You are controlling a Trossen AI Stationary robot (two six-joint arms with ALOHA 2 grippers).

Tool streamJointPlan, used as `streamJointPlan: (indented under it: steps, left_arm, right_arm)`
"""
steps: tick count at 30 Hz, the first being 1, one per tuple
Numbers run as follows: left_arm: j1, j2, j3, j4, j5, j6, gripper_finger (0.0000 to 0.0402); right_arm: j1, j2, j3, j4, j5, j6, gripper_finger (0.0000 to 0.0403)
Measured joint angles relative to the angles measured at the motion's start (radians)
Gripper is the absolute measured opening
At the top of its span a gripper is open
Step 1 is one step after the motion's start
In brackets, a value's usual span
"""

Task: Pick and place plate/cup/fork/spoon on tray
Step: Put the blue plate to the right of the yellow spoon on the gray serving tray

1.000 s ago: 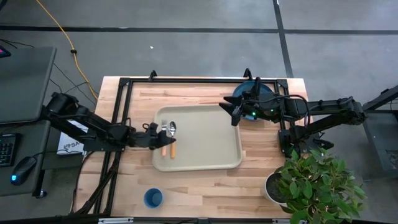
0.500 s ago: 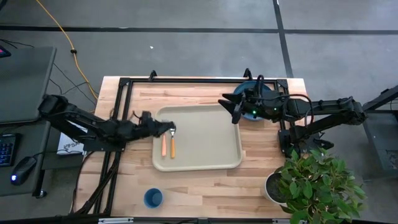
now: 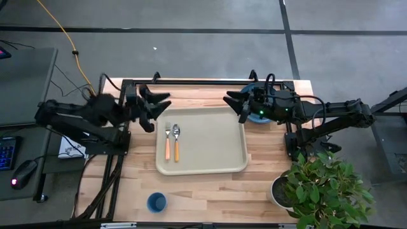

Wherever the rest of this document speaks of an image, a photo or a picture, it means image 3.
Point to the blue plate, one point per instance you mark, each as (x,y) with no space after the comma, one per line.
(259,119)

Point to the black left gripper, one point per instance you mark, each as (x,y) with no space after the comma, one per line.
(133,105)

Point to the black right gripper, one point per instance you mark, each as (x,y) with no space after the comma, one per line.
(276,106)

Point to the dark grey side desk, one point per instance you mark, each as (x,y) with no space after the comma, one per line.
(35,149)

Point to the blue cup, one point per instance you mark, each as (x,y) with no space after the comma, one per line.
(156,203)

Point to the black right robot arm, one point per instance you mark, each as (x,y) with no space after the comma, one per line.
(337,109)

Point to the black metal rig frame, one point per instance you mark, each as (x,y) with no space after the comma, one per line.
(190,82)

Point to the black computer mouse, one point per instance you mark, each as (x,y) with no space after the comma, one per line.
(23,173)

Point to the green leafy plant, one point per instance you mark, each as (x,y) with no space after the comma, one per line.
(327,191)

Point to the white printed paper sheet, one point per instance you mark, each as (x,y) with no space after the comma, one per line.
(68,149)

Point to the backlit black keyboard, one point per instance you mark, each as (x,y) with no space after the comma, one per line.
(7,152)

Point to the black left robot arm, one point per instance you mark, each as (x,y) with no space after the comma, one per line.
(95,133)

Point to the dark grey flat panel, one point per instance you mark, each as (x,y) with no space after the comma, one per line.
(25,86)

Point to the beige plastic tray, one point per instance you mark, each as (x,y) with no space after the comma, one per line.
(210,143)

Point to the white plant pot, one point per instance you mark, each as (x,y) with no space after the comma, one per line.
(272,194)

